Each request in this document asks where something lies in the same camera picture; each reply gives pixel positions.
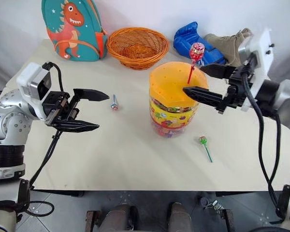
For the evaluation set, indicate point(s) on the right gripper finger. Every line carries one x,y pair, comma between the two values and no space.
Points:
218,70
204,95

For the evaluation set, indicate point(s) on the beige suede boot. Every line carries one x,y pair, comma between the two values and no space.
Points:
229,46

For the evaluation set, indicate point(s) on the green-stick green lollipop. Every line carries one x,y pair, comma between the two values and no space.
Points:
203,140

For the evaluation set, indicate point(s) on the blue boxing glove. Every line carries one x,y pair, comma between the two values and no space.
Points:
183,41

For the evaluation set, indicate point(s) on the orange-lidded plastic lollipop jar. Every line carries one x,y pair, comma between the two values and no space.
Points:
174,116

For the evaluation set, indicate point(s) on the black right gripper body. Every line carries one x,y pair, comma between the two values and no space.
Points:
236,89

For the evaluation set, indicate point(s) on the blue-stick lollipop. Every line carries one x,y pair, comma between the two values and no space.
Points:
114,105

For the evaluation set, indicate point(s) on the teal dinosaur backpack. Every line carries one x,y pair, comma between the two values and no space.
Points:
87,29

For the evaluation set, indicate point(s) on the black table frame bar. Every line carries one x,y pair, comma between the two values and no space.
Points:
241,193

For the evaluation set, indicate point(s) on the orange wicker basket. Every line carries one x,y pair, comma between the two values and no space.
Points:
135,60

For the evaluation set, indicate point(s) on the rusty metal bracket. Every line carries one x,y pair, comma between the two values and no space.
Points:
227,221
91,221

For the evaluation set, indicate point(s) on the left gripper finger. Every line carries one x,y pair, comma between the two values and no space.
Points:
79,125
91,94

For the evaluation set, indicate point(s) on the small metal clip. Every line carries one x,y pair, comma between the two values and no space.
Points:
213,205

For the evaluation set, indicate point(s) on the red-stick red lollipop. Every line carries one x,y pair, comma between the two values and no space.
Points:
197,52

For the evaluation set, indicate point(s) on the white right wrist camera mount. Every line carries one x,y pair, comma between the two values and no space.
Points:
263,60

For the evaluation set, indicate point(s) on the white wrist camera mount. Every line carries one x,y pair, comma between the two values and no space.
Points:
26,75
263,60

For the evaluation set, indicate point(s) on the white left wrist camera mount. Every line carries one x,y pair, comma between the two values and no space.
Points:
26,75

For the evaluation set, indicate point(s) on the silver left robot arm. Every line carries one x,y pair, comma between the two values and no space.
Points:
12,125

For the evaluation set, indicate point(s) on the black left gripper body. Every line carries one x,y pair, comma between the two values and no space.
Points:
58,106

